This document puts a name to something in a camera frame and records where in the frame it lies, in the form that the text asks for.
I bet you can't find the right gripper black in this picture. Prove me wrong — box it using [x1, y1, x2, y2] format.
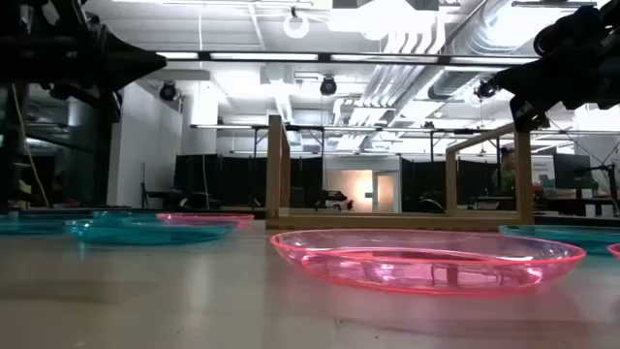
[493, 0, 620, 111]

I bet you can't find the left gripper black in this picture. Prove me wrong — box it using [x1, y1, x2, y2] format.
[0, 0, 169, 93]

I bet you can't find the blue translucent plastic plate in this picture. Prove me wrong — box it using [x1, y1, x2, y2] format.
[498, 224, 620, 256]
[62, 217, 238, 246]
[0, 210, 160, 238]

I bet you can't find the wooden plate shelf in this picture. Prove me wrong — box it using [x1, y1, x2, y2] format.
[264, 114, 536, 232]

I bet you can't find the black computer monitor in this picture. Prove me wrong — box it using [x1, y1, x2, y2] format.
[553, 153, 598, 191]

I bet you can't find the background office desk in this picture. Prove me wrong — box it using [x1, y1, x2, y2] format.
[477, 193, 620, 218]

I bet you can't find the black partition screen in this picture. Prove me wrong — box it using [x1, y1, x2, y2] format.
[400, 158, 501, 212]
[173, 153, 325, 209]

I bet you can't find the white door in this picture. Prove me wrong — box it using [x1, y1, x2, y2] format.
[372, 170, 401, 213]

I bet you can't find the white small vehicle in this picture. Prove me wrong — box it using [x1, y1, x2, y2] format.
[314, 189, 355, 212]

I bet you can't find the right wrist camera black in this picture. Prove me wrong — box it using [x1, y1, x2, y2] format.
[509, 95, 551, 133]

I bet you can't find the yellow cable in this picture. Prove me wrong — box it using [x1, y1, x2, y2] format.
[12, 84, 50, 208]

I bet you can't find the white cable coil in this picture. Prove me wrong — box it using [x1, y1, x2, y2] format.
[282, 13, 311, 41]

